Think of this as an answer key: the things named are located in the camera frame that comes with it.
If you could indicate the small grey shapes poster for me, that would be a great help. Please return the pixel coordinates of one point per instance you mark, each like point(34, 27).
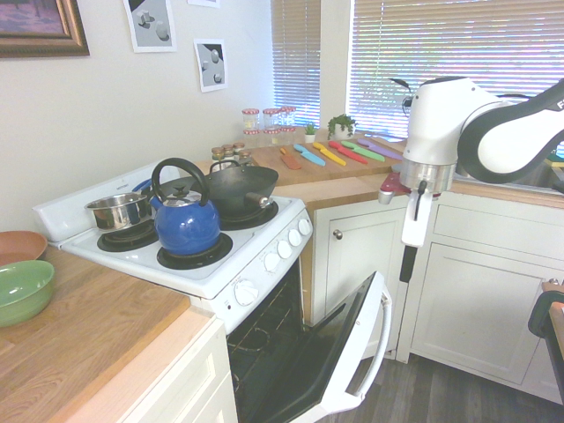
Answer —
point(212, 66)

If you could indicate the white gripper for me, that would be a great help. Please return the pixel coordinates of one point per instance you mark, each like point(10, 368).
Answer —
point(416, 220)

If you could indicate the terracotta brown bowl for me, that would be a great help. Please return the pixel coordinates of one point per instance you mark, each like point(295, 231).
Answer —
point(20, 247)

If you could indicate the dark green object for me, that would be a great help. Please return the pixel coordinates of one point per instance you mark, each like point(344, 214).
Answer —
point(548, 335)

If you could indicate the yellow knife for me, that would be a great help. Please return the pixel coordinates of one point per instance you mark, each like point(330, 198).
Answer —
point(330, 154)

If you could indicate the narrow window blind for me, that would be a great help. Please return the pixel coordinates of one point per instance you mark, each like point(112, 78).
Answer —
point(296, 61)

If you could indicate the black wok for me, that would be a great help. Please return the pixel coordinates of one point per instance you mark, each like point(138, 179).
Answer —
point(238, 185)

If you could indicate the small spice jar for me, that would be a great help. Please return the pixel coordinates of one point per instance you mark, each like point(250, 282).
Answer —
point(227, 151)
point(244, 158)
point(239, 147)
point(217, 154)

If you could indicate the white electric stove oven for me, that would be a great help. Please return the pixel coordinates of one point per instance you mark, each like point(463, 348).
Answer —
point(211, 273)

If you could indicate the green ceramic bowl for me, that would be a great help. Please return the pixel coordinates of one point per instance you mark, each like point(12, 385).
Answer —
point(22, 291)

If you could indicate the leafy plant white pot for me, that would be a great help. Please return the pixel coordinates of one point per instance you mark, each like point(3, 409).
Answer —
point(342, 125)

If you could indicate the white oven door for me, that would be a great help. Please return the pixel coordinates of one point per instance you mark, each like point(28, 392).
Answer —
point(352, 335)

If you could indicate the orange knife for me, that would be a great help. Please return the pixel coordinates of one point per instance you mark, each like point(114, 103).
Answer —
point(291, 162)

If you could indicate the small potted succulent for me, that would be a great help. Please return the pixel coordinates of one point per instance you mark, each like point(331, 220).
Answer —
point(310, 129)

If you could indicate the blue knife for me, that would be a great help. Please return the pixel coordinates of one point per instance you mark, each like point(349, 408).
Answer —
point(310, 155)

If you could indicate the yellow green sponge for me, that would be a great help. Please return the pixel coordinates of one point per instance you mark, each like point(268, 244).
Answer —
point(556, 158)

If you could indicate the steel sink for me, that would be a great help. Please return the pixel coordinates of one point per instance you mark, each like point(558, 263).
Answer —
point(520, 176)

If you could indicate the wooden cutting board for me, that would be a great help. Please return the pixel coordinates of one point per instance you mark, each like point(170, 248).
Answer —
point(343, 169)

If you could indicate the wide window blind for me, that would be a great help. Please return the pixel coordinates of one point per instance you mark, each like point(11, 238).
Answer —
point(458, 44)

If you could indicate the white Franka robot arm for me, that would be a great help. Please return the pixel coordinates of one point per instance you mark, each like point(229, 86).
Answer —
point(432, 128)

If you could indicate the white cabinet with round knob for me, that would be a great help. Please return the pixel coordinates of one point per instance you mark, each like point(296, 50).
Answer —
point(352, 264)

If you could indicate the wide white base cabinet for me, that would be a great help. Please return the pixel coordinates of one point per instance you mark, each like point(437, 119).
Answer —
point(476, 299)

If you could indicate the small white stove knob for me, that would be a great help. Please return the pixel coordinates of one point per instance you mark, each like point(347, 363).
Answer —
point(284, 250)
point(304, 227)
point(294, 237)
point(271, 263)

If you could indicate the glass jar red checked lid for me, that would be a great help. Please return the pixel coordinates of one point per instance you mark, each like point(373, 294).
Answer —
point(272, 137)
point(288, 115)
point(287, 135)
point(250, 119)
point(251, 138)
point(271, 119)

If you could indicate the red knife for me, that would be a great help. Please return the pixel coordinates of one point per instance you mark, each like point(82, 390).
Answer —
point(348, 152)

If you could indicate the white cabinet under wooden counter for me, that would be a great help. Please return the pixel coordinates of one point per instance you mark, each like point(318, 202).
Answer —
point(185, 383)

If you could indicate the red tool with silver end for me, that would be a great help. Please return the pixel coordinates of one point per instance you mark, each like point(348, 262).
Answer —
point(390, 185)

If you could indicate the framed painting wooden frame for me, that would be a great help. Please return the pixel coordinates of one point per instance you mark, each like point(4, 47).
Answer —
point(39, 26)

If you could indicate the green knife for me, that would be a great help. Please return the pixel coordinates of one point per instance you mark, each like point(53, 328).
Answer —
point(362, 150)

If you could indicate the purple knife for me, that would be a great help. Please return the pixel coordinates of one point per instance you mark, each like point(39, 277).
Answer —
point(380, 150)

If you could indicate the large grey shapes poster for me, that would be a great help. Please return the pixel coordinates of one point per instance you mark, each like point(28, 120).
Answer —
point(150, 24)

